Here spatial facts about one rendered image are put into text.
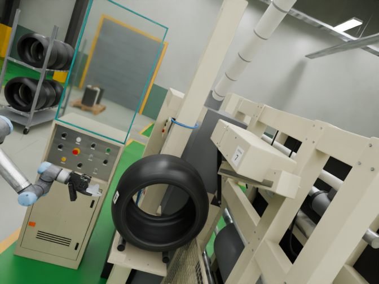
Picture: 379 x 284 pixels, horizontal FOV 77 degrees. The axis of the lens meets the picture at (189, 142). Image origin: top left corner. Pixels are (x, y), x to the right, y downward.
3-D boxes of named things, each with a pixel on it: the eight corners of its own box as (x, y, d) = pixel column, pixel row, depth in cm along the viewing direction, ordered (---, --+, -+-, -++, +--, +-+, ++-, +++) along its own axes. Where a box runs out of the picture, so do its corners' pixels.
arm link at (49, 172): (40, 170, 138) (46, 158, 136) (59, 178, 140) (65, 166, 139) (33, 176, 130) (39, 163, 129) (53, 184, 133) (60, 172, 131)
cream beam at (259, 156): (208, 138, 165) (218, 118, 162) (241, 150, 170) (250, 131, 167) (234, 173, 106) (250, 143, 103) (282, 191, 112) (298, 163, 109)
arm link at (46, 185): (25, 196, 130) (33, 179, 128) (36, 187, 141) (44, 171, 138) (39, 202, 131) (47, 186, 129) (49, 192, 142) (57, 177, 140)
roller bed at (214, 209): (184, 220, 196) (198, 189, 190) (199, 225, 199) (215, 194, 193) (186, 235, 177) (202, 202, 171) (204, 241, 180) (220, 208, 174)
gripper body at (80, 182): (89, 182, 135) (68, 173, 132) (83, 195, 137) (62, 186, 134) (93, 177, 142) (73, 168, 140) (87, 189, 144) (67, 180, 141)
